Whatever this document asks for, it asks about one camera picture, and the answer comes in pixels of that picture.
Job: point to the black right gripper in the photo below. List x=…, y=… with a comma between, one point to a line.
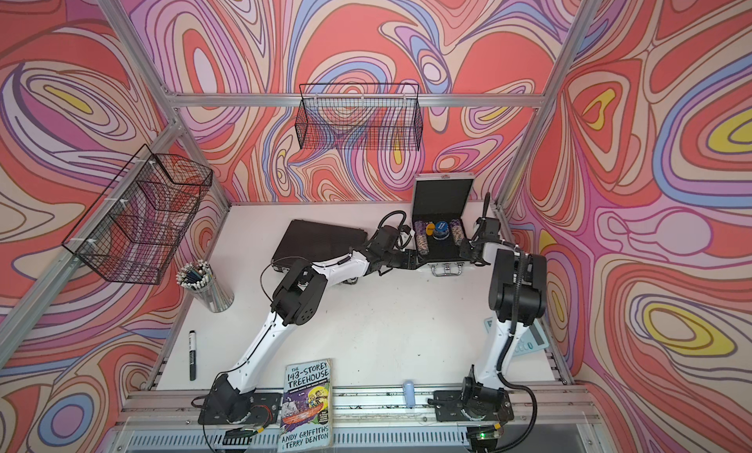
x=465, y=251

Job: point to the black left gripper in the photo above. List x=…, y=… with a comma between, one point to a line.
x=411, y=259

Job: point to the silver aluminium poker case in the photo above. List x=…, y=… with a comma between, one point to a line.
x=438, y=203

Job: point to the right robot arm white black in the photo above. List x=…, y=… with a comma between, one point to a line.
x=517, y=297

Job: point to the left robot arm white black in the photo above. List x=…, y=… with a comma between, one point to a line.
x=296, y=300

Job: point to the black poker case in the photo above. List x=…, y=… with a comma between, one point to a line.
x=330, y=251

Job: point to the light green calculator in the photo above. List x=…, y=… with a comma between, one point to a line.
x=531, y=339

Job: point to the small light blue tube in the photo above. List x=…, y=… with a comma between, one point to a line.
x=409, y=394

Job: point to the treehouse paperback book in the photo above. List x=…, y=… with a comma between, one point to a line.
x=306, y=419

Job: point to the silver pencil cup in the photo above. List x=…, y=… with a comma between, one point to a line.
x=202, y=283

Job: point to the black marker pen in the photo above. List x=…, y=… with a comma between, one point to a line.
x=192, y=344

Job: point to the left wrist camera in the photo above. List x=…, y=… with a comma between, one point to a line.
x=385, y=238

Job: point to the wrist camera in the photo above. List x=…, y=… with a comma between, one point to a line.
x=487, y=228
x=385, y=238

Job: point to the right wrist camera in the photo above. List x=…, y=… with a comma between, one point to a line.
x=487, y=228

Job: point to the black wire basket back wall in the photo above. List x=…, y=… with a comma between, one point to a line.
x=360, y=116

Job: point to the black wire basket wall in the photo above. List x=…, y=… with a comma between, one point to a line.
x=143, y=222
x=360, y=116

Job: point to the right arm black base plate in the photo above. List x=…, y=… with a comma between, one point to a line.
x=473, y=402

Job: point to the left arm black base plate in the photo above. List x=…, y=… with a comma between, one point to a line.
x=224, y=405

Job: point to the black wire basket left wall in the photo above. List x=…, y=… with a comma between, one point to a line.
x=143, y=222

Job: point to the aluminium frame rail front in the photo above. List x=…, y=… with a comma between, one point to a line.
x=364, y=406

